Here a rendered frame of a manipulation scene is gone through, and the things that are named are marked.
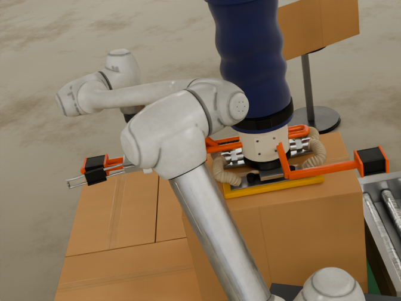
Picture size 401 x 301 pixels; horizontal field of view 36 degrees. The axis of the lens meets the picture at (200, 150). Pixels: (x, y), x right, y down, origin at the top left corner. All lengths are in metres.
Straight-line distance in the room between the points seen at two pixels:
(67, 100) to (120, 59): 0.21
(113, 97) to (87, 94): 0.11
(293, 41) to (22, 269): 2.09
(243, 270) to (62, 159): 3.28
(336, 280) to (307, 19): 2.48
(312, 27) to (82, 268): 2.10
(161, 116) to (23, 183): 3.16
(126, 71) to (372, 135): 2.51
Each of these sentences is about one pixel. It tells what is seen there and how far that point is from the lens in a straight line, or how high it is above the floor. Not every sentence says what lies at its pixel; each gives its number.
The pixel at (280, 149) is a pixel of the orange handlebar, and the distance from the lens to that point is 2.03.
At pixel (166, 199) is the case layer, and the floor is 0.54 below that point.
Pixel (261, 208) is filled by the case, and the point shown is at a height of 0.93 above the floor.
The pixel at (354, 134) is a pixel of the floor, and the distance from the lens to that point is 4.20.
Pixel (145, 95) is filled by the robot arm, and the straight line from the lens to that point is 1.73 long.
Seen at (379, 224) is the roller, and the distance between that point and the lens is 2.54.
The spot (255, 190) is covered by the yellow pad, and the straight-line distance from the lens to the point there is 2.07.
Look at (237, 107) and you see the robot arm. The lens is 1.45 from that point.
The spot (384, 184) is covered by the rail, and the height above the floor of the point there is 0.58.
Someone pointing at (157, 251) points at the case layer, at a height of 0.54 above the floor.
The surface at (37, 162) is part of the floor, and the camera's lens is 4.70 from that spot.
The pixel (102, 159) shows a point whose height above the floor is 1.10.
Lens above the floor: 2.15
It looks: 30 degrees down
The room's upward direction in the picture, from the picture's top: 12 degrees counter-clockwise
